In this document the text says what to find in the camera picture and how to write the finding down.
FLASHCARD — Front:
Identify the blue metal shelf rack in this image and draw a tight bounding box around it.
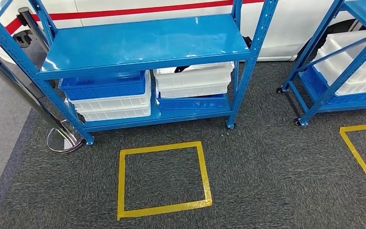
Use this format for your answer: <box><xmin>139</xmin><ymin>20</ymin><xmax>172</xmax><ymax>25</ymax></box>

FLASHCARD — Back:
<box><xmin>0</xmin><ymin>0</ymin><xmax>279</xmax><ymax>146</ymax></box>
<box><xmin>276</xmin><ymin>0</ymin><xmax>366</xmax><ymax>127</ymax></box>

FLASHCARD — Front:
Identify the blue plastic crate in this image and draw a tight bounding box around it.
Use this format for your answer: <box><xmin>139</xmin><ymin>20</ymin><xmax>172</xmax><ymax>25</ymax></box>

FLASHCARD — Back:
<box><xmin>58</xmin><ymin>71</ymin><xmax>147</xmax><ymax>101</ymax></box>
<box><xmin>156</xmin><ymin>93</ymin><xmax>228</xmax><ymax>111</ymax></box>

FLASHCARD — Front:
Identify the white plastic crate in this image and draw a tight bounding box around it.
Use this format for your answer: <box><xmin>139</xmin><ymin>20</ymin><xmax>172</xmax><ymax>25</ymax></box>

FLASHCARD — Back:
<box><xmin>316</xmin><ymin>30</ymin><xmax>366</xmax><ymax>86</ymax></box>
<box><xmin>152</xmin><ymin>62</ymin><xmax>235</xmax><ymax>90</ymax></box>
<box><xmin>312</xmin><ymin>52</ymin><xmax>366</xmax><ymax>96</ymax></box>
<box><xmin>157</xmin><ymin>83</ymin><xmax>229</xmax><ymax>99</ymax></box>
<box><xmin>75</xmin><ymin>104</ymin><xmax>152</xmax><ymax>122</ymax></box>
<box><xmin>65</xmin><ymin>70</ymin><xmax>152</xmax><ymax>112</ymax></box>

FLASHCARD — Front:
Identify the yellow floor tape square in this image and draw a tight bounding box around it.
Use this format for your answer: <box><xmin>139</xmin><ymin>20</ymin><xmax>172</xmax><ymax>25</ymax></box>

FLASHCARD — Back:
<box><xmin>116</xmin><ymin>141</ymin><xmax>213</xmax><ymax>221</ymax></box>

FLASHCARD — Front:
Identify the white car with red stripe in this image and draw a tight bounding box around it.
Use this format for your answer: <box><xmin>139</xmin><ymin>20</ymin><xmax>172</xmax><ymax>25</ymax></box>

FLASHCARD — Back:
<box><xmin>0</xmin><ymin>0</ymin><xmax>365</xmax><ymax>65</ymax></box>

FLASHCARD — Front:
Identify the chrome stand with round base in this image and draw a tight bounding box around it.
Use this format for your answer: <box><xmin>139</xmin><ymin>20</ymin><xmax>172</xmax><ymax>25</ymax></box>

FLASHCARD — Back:
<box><xmin>0</xmin><ymin>44</ymin><xmax>84</xmax><ymax>155</ymax></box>

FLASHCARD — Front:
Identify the black stanchion post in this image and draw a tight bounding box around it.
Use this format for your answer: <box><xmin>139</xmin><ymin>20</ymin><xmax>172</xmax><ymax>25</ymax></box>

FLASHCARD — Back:
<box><xmin>17</xmin><ymin>7</ymin><xmax>51</xmax><ymax>53</ymax></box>

